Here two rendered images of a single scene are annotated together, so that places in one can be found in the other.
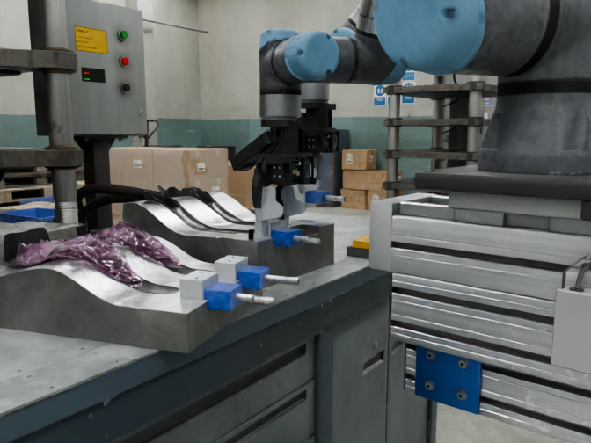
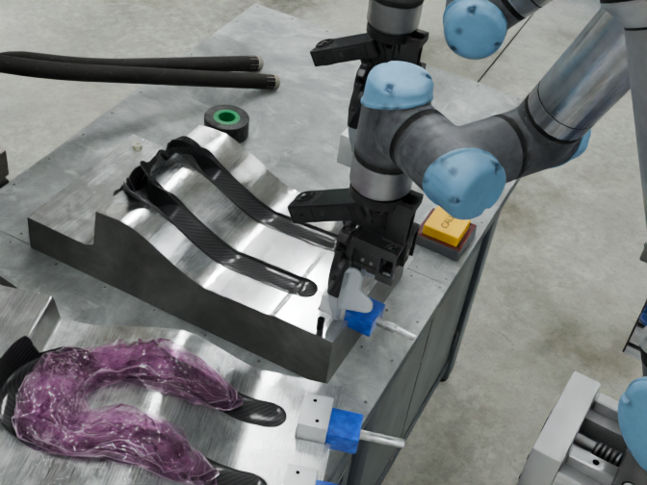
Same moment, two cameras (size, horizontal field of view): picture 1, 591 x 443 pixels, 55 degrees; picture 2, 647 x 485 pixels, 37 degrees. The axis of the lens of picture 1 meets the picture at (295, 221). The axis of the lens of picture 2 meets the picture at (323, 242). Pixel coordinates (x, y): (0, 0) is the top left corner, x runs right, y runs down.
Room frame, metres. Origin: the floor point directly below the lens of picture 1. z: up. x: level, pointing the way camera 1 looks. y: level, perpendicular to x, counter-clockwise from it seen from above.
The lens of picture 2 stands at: (0.16, 0.30, 1.79)
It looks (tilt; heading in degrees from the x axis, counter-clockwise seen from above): 41 degrees down; 346
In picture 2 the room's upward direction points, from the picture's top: 8 degrees clockwise
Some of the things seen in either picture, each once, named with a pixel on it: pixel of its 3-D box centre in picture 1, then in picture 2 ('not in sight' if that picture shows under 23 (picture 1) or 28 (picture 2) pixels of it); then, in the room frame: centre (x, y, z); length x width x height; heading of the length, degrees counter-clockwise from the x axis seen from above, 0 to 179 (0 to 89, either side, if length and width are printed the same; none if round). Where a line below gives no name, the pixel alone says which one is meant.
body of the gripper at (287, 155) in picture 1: (283, 153); (377, 225); (1.03, 0.02, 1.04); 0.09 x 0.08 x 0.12; 54
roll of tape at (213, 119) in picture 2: not in sight; (226, 124); (1.57, 0.16, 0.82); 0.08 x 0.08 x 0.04
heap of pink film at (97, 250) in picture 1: (93, 247); (124, 397); (0.90, 0.33, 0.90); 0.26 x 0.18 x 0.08; 72
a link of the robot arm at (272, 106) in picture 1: (280, 108); (383, 169); (1.04, 0.03, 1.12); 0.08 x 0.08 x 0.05
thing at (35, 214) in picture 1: (39, 225); not in sight; (4.56, 2.11, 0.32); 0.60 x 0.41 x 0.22; 60
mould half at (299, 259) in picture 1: (207, 229); (220, 229); (1.23, 0.20, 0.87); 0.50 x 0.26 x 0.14; 54
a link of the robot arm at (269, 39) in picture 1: (280, 63); (395, 116); (1.03, 0.03, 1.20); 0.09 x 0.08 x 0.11; 24
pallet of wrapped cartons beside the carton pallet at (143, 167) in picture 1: (161, 196); not in sight; (5.40, 1.30, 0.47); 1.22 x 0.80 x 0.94; 58
